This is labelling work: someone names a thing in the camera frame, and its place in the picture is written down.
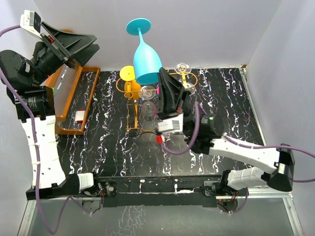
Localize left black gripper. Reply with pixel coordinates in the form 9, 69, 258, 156
31, 23, 99, 86

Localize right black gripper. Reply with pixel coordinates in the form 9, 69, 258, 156
157, 68, 198, 138

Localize clear flute glass front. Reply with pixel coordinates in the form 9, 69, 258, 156
183, 82, 196, 95

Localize clear flute glass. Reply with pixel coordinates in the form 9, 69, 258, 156
183, 82, 196, 95
175, 62, 191, 84

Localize clear grey wine glass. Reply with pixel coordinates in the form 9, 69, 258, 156
138, 85, 157, 121

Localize blue plastic wine glass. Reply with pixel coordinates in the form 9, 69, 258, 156
126, 18, 162, 86

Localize orange plastic wine glass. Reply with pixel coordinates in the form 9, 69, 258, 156
120, 65, 141, 100

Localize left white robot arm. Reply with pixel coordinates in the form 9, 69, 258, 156
0, 22, 102, 200

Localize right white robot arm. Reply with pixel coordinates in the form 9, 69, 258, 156
157, 67, 295, 196

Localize orange wooden stepped shelf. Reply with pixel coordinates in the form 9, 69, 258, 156
44, 64, 100, 135

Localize small red white box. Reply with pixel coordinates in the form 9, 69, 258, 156
74, 110, 86, 123

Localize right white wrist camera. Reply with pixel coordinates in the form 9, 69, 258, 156
156, 114, 184, 144

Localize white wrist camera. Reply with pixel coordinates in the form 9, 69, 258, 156
156, 114, 184, 144
20, 10, 41, 39

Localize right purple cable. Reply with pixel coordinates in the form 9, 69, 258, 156
161, 101, 315, 217

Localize purple cable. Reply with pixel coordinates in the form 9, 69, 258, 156
161, 101, 315, 217
0, 24, 104, 235

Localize gold wire wine glass rack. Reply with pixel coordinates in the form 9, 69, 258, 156
116, 72, 198, 132

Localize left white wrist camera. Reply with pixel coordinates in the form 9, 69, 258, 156
20, 10, 41, 39

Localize black table front rail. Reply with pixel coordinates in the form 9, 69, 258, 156
68, 172, 249, 209

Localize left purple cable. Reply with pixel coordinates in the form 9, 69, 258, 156
0, 24, 104, 235

